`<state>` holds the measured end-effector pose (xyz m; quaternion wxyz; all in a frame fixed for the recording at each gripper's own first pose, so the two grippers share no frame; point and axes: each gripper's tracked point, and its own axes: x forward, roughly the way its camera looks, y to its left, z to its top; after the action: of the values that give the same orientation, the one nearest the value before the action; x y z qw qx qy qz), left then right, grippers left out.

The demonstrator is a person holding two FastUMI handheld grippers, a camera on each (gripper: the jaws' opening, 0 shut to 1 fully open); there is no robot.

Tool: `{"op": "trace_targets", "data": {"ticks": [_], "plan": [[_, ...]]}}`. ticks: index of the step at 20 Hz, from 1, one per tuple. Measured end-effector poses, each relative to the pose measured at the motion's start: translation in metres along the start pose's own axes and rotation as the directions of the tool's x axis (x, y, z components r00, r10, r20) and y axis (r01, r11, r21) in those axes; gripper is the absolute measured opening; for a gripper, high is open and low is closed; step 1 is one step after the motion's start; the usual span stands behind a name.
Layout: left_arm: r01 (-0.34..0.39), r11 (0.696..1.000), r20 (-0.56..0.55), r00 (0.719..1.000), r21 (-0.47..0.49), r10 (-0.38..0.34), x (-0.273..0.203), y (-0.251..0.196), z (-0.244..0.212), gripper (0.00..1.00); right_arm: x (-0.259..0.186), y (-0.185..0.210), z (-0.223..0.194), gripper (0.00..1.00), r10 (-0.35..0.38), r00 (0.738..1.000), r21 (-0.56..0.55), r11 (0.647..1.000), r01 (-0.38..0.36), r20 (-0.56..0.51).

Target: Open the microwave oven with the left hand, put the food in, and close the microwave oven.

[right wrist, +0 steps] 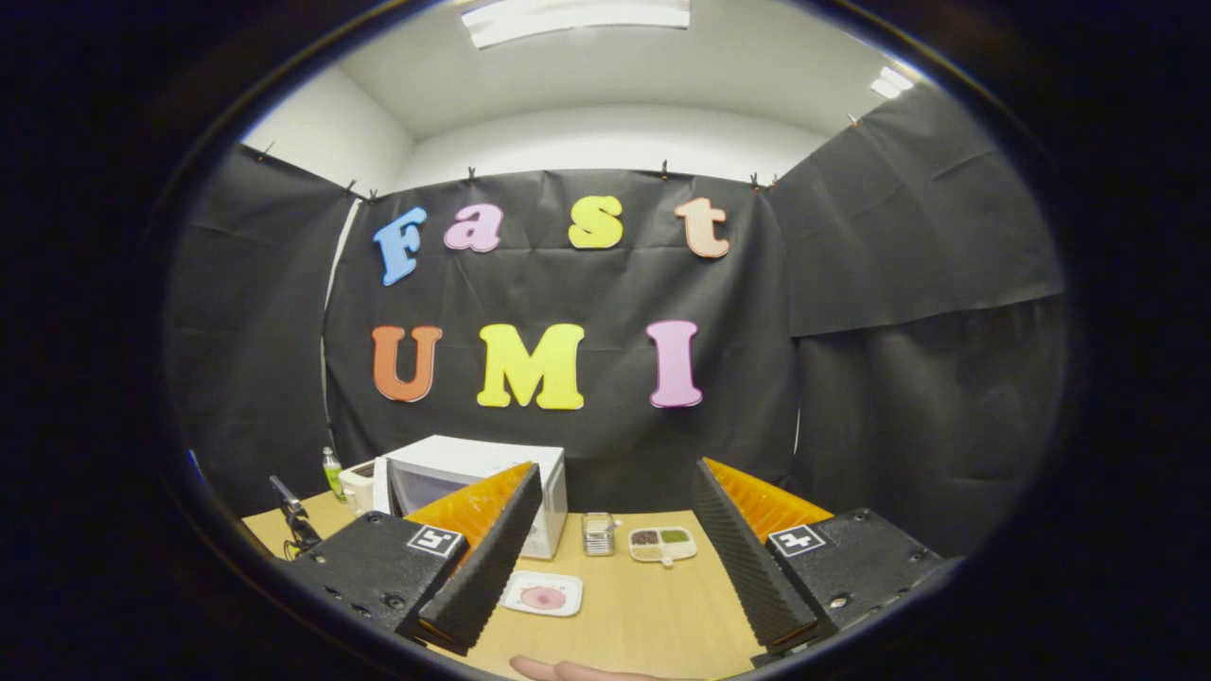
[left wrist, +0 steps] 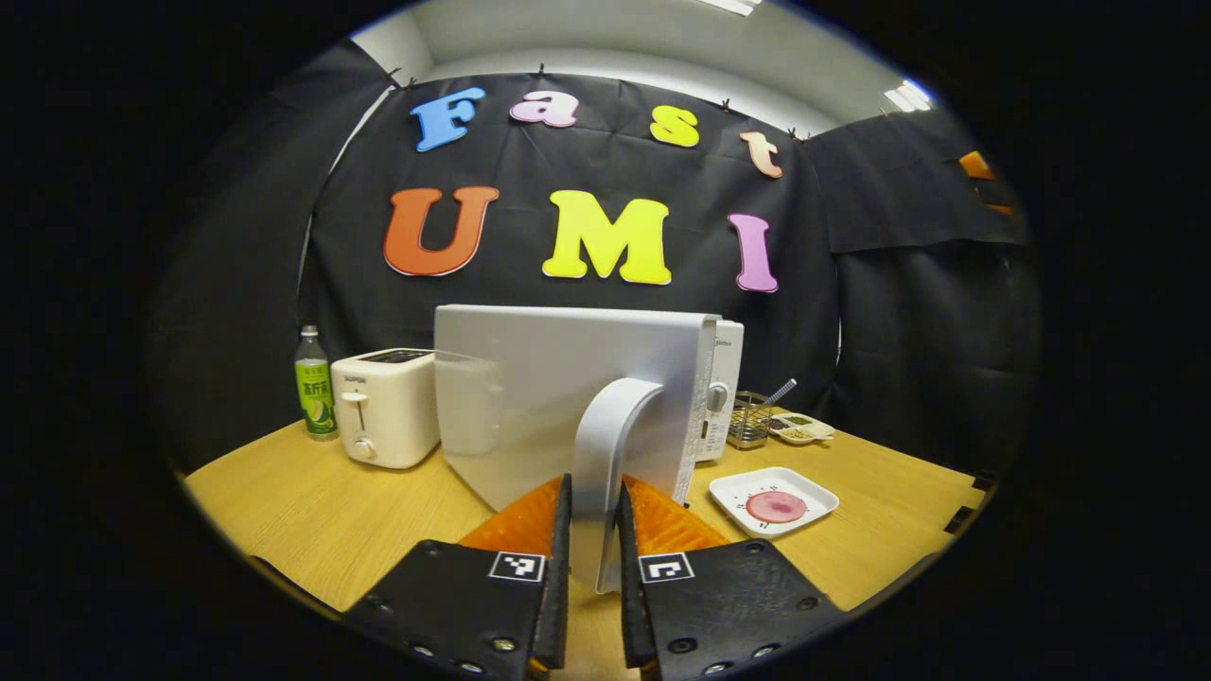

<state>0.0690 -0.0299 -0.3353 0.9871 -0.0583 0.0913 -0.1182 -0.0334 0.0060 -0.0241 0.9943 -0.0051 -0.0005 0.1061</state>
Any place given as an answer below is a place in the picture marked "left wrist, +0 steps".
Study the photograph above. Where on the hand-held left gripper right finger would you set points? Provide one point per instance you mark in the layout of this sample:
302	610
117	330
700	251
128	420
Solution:
632	615

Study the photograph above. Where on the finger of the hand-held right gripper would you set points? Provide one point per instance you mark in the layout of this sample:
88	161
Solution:
976	165

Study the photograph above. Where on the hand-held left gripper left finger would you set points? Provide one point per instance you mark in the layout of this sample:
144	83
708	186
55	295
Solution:
556	615

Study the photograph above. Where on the pink round meat slice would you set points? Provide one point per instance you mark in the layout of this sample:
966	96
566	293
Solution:
776	507

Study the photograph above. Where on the white microwave oven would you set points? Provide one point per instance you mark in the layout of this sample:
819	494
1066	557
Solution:
530	397

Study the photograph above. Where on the white square plate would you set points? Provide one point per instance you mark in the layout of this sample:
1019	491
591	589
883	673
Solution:
814	492

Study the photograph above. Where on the ceiling light panel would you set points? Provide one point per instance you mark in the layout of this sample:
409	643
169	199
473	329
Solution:
733	5
908	96

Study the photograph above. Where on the white divided condiment dish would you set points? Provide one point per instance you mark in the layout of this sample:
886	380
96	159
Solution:
814	430

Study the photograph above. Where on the white toaster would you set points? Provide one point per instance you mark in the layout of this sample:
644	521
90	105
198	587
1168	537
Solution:
388	416

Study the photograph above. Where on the black table clamp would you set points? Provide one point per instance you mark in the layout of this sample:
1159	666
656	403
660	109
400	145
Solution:
959	520
985	480

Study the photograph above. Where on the green label drink bottle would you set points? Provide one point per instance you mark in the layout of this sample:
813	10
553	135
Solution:
317	397

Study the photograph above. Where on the black backdrop cloth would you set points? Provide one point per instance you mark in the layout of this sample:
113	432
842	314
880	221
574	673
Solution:
530	161

